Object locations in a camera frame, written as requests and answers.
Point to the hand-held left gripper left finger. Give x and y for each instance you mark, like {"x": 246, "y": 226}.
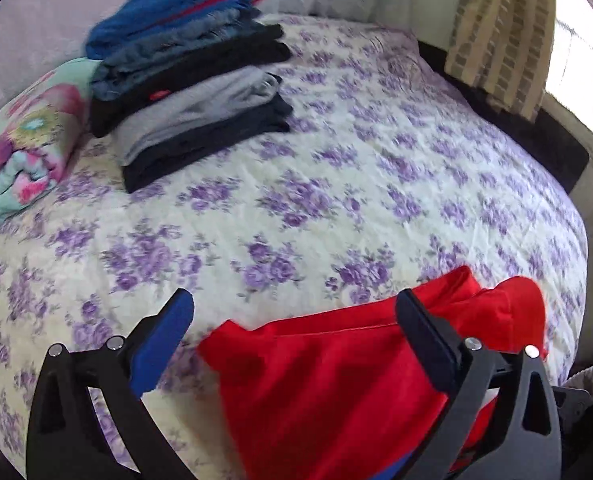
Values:
{"x": 161, "y": 340}

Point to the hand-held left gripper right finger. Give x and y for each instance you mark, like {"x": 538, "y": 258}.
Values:
{"x": 431, "y": 345}

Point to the red pants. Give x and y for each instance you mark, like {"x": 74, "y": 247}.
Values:
{"x": 316, "y": 385}

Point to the purple floral bedspread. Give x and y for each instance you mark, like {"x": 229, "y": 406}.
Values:
{"x": 326, "y": 185}

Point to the folded teal pink floral blanket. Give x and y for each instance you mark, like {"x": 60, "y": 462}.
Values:
{"x": 21, "y": 150}

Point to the stack of folded clothes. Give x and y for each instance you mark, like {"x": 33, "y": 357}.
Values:
{"x": 191, "y": 85}

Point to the beige checked curtain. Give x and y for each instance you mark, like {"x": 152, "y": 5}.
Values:
{"x": 501, "y": 25}

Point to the bright window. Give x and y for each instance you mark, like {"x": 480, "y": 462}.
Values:
{"x": 581, "y": 35}

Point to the dark bed frame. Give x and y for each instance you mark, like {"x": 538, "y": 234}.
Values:
{"x": 551, "y": 145}

